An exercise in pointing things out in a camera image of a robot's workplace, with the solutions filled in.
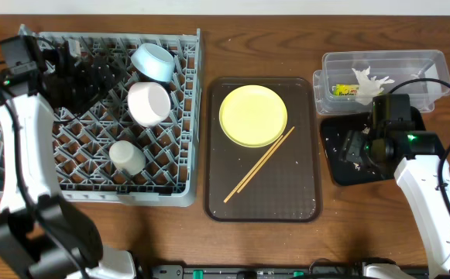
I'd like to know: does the light blue bowl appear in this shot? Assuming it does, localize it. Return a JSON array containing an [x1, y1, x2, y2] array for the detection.
[[131, 43, 175, 83]]

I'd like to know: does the white small plate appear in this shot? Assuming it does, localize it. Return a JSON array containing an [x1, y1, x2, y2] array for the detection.
[[127, 82, 171, 127]]

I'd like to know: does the white cup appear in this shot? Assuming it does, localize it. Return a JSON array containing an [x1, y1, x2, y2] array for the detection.
[[109, 140, 146, 176]]

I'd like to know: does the wooden chopstick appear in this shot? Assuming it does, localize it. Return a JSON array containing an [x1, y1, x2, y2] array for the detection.
[[223, 126, 295, 204], [235, 127, 296, 195]]

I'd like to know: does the yellow round plate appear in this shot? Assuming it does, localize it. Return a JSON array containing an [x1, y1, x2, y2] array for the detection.
[[218, 85, 288, 148]]

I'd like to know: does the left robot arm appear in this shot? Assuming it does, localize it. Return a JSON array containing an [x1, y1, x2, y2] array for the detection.
[[0, 35, 137, 278]]

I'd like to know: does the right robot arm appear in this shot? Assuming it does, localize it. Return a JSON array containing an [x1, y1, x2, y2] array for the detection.
[[341, 130, 450, 278]]

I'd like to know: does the black waste tray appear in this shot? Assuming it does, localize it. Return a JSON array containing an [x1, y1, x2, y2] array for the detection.
[[321, 107, 445, 186]]

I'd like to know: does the grey plastic dishwasher rack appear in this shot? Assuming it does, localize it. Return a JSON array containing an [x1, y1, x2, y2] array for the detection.
[[0, 33, 201, 206]]

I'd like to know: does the crumpled white tissue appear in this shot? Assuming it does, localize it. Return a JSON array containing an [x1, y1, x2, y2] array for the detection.
[[352, 67, 395, 105]]

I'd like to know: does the yellow snack wrapper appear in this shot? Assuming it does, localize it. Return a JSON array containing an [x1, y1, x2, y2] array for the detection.
[[331, 84, 359, 96]]

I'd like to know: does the clear plastic bin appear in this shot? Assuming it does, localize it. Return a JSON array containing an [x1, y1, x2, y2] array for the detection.
[[313, 50, 450, 115]]

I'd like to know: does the brown plastic tray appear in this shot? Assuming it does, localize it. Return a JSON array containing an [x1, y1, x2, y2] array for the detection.
[[204, 77, 322, 222]]

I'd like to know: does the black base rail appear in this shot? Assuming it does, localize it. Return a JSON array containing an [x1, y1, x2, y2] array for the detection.
[[147, 258, 363, 279]]

